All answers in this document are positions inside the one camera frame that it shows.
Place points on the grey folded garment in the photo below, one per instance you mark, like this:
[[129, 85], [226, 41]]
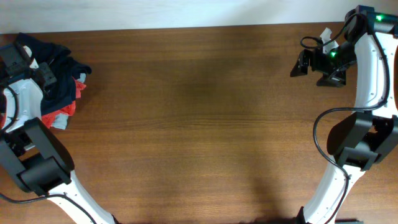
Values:
[[61, 120]]

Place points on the red printed t-shirt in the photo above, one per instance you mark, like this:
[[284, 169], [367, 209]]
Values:
[[69, 110]]

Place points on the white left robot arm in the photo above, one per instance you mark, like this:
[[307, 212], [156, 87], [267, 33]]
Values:
[[31, 154]]

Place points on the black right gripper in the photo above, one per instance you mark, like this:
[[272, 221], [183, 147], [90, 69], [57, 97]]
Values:
[[336, 80]]

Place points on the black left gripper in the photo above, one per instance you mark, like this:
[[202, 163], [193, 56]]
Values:
[[45, 69]]

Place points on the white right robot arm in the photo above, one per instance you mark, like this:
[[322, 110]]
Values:
[[369, 133]]

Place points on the dark navy blue shorts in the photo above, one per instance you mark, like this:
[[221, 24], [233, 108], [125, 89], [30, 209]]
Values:
[[65, 68]]

